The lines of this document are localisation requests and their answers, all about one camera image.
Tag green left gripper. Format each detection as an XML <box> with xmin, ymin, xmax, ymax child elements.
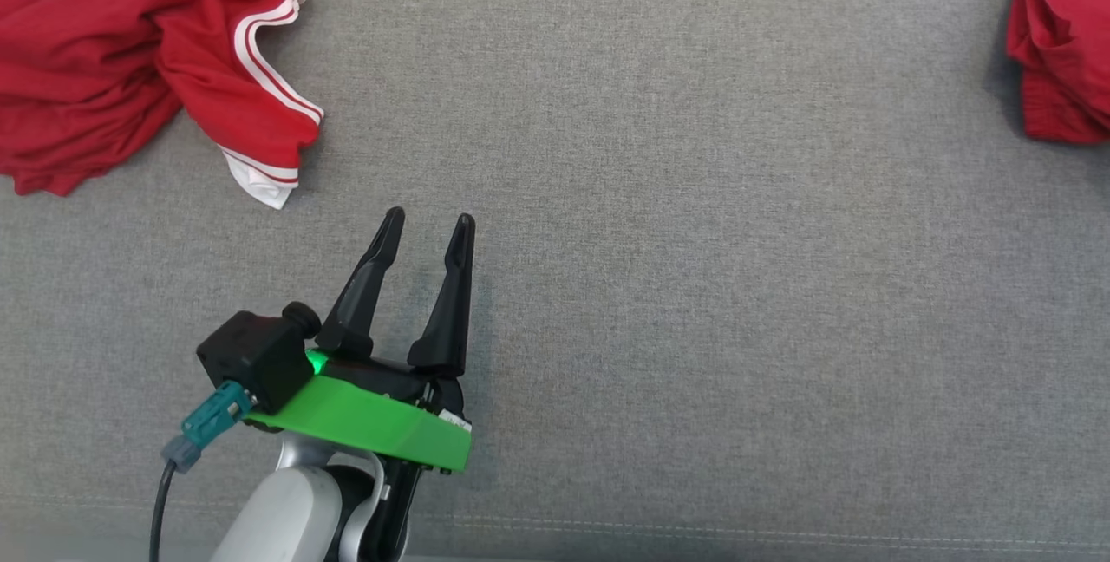
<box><xmin>243</xmin><ymin>206</ymin><xmax>477</xmax><ymax>474</ymax></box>

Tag red white basketball jersey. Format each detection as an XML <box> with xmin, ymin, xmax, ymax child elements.
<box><xmin>0</xmin><ymin>0</ymin><xmax>326</xmax><ymax>211</ymax></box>

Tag red white sports shorts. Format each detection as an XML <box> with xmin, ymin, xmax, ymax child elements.
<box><xmin>1006</xmin><ymin>0</ymin><xmax>1110</xmax><ymax>145</ymax></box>

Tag left camera cable teal plug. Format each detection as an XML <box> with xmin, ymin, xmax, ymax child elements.
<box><xmin>149</xmin><ymin>382</ymin><xmax>254</xmax><ymax>562</ymax></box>

